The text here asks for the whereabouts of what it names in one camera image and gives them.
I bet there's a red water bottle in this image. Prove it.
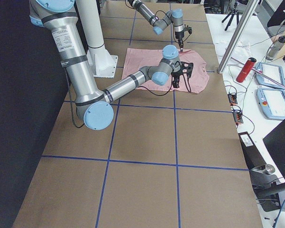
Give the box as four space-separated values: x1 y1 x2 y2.
236 57 257 83

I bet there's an orange connector block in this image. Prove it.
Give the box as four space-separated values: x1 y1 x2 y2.
228 93 238 106
232 110 243 125

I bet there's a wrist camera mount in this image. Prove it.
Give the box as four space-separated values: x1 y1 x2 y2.
183 25 193 35
181 61 194 78

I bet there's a teach pendant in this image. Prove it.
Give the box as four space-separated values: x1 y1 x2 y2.
257 88 285 121
256 62 285 87

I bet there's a lower orange connector block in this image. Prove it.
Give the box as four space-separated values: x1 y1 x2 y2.
232 110 243 125

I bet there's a lower teach pendant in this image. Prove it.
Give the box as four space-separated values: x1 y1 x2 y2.
257 88 285 121

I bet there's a clear dark-capped bottle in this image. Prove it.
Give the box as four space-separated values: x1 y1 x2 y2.
266 35 285 60

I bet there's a black camera tripod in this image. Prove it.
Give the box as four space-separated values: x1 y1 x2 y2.
221 0 239 31

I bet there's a black box with label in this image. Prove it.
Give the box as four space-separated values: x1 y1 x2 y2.
238 132 266 170

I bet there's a black office chair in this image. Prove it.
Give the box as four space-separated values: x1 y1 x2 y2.
267 0 285 37

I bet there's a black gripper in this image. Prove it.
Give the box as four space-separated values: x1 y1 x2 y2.
177 37 183 52
171 71 182 88

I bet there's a blue cable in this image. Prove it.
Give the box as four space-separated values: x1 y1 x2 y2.
272 190 285 228

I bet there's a black monitor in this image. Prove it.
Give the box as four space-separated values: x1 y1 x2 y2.
263 119 285 178

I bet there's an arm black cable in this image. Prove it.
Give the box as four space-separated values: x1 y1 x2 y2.
124 0 193 45
65 68 193 129

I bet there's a crumpled white cloth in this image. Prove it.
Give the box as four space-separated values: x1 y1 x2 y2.
214 40 252 59

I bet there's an upper teach pendant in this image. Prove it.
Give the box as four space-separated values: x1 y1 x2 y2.
256 62 285 87

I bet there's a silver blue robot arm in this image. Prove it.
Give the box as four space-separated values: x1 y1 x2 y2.
29 0 183 130
126 0 193 52

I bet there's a pink Snoopy t-shirt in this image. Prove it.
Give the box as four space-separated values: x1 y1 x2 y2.
122 48 210 94

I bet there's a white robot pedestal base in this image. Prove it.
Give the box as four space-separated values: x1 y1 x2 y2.
76 0 118 78

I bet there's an upper orange connector block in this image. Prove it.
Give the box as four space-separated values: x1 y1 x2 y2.
228 93 238 106

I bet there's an aluminium frame post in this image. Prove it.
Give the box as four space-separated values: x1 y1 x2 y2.
217 0 259 74

